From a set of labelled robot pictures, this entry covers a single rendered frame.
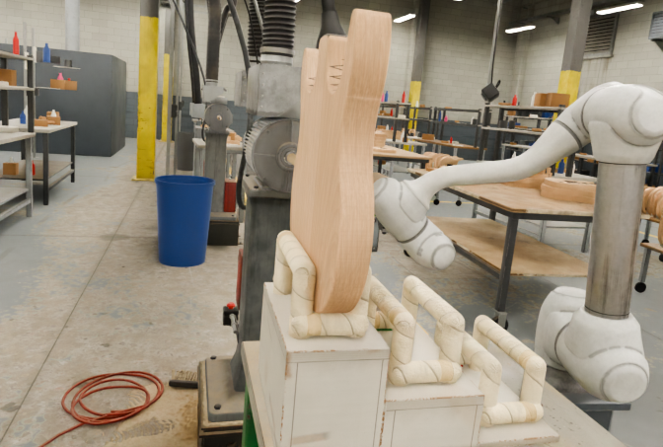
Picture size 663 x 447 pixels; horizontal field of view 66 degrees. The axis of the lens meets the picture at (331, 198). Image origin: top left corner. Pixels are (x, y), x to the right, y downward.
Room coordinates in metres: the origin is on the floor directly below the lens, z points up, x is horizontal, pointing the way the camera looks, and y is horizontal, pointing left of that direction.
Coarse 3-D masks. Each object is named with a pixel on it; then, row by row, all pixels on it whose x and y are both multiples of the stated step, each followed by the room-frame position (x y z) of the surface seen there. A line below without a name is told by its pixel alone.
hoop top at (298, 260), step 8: (280, 232) 0.85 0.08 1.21; (288, 232) 0.84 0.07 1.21; (280, 240) 0.82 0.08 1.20; (288, 240) 0.79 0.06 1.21; (296, 240) 0.80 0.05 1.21; (280, 248) 0.80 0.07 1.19; (288, 248) 0.76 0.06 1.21; (296, 248) 0.75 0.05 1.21; (288, 256) 0.74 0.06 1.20; (296, 256) 0.71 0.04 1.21; (304, 256) 0.71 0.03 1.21; (288, 264) 0.73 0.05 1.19; (296, 264) 0.69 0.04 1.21; (304, 264) 0.68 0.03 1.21; (312, 264) 0.69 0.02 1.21; (296, 272) 0.68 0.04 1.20; (304, 272) 0.67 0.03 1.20; (312, 272) 0.68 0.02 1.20
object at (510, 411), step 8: (488, 408) 0.75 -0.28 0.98; (496, 408) 0.76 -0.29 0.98; (504, 408) 0.76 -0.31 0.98; (512, 408) 0.76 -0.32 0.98; (520, 408) 0.76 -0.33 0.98; (528, 408) 0.77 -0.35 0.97; (536, 408) 0.77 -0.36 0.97; (488, 416) 0.75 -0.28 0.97; (496, 416) 0.75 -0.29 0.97; (504, 416) 0.75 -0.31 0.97; (512, 416) 0.75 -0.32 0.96; (520, 416) 0.76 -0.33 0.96; (528, 416) 0.76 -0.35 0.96; (536, 416) 0.76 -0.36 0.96
